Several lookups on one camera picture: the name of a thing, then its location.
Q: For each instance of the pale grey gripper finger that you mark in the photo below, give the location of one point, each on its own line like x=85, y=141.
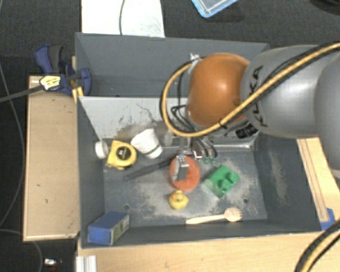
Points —
x=175, y=172
x=183, y=171

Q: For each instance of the orange ball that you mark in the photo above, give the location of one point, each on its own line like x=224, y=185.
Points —
x=193, y=177

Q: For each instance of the yellow rubber duck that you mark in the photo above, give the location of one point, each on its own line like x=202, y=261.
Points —
x=178, y=200

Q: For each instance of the grey metal bin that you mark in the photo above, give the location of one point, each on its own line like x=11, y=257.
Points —
x=164, y=205

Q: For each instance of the white cup with green stripe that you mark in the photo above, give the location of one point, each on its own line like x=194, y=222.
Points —
x=146, y=144

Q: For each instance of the green toy brick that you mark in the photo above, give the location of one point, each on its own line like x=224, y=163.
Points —
x=222, y=181

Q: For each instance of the wooden spork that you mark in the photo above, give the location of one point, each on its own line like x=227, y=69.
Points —
x=212, y=217

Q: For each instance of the yellow tape measure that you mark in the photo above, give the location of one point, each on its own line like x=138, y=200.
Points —
x=122, y=154

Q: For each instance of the white plastic bottle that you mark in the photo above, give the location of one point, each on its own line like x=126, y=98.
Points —
x=101, y=149

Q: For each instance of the blue box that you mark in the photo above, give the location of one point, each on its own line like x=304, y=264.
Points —
x=106, y=227

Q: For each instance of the pale wood board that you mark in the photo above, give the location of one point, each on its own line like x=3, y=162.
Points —
x=52, y=166

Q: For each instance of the black cylinder on white bracket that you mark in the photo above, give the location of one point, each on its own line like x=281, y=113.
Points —
x=197, y=154

